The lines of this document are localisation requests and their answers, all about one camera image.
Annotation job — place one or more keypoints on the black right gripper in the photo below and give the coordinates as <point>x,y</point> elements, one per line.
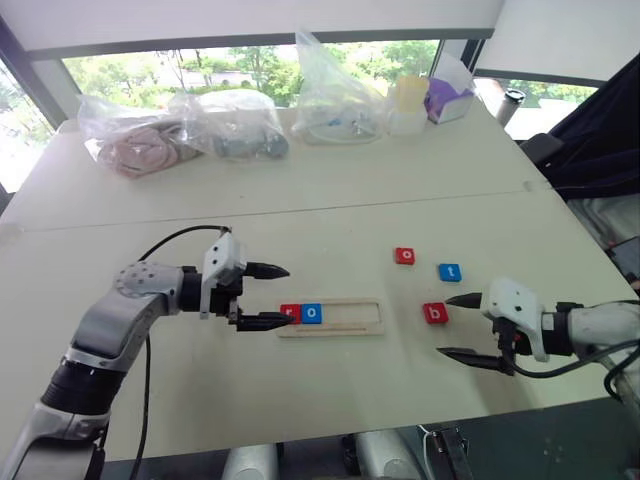
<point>507,345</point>

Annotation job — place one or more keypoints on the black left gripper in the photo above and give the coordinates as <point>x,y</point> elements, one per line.
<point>226,300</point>

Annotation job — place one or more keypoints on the red letter r block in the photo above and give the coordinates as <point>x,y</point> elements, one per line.
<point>289,312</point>

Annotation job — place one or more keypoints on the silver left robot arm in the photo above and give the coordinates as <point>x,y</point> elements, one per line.
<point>115,320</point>

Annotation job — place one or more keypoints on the red letter b block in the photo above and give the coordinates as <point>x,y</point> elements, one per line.
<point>435,314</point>

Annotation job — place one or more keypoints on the blue letter o block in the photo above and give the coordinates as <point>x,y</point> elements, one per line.
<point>312,313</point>

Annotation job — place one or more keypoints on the blue letter t block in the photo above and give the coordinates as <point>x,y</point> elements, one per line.
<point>450,272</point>

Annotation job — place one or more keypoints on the wooden letter tray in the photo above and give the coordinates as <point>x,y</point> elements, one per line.
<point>350,320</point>

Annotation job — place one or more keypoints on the red letter o block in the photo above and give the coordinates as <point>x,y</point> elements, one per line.
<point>406,255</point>

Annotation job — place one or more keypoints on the silver rounded robot leg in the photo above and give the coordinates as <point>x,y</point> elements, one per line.
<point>385,457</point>
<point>250,462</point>

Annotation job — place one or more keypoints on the plastic bag with grey items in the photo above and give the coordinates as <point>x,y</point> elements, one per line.
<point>240,130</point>

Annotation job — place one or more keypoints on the dark device with red edge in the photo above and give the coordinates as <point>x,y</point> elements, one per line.
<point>627,257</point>

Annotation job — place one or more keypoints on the black chair seat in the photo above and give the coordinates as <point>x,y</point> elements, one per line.
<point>542,147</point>

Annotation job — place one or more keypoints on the plastic bag with pink cloth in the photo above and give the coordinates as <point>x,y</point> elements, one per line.
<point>135,145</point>

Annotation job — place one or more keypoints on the tall clear plastic bag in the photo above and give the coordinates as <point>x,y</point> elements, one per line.
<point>330,100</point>

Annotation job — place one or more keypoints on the white tumbler with black lid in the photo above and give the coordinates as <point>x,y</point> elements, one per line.
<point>510,110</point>

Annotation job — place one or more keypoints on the purple and white box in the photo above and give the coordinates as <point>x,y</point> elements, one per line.
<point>450,102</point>

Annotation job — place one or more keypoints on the clear plastic container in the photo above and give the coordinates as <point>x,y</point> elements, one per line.
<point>409,105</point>

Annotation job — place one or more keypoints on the dark blue cloth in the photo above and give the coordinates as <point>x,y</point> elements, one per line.
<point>600,135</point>

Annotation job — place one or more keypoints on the white roller blind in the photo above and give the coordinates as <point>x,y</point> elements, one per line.
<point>250,20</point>
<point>565,35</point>

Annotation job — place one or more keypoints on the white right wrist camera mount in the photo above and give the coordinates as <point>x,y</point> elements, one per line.
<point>515,307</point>

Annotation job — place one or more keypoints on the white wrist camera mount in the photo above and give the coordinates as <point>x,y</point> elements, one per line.
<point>220,257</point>
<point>515,307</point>

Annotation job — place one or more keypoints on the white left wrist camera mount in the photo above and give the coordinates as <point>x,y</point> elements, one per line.
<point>220,257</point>

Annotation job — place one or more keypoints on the black metal bracket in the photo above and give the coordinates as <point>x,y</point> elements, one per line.
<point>450,452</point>

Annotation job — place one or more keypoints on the dark window frame post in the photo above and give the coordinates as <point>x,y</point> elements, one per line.
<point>30,65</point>

